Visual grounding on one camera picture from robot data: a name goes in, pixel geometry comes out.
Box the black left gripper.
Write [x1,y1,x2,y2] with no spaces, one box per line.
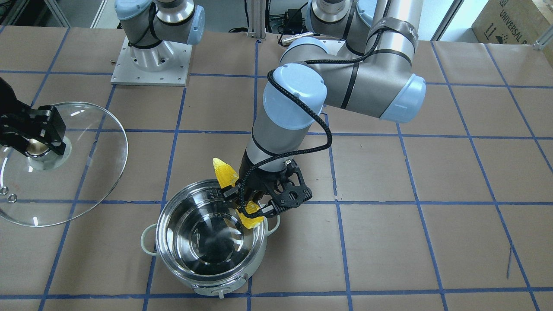
[222,155,312,217]

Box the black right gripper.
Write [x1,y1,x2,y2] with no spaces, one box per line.
[0,79,67,156]

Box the yellow corn cob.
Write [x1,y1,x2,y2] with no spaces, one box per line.
[212,158,265,229]

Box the glass pot lid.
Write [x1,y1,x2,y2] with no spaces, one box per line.
[1,102,128,228]

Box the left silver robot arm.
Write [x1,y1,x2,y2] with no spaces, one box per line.
[223,0,426,219]

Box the pale green steel pot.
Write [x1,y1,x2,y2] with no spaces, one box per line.
[140,179,280,299]

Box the cardboard box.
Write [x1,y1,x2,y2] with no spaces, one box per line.
[472,0,553,44]

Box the aluminium frame post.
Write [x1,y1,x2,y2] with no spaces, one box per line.
[245,0,269,41]

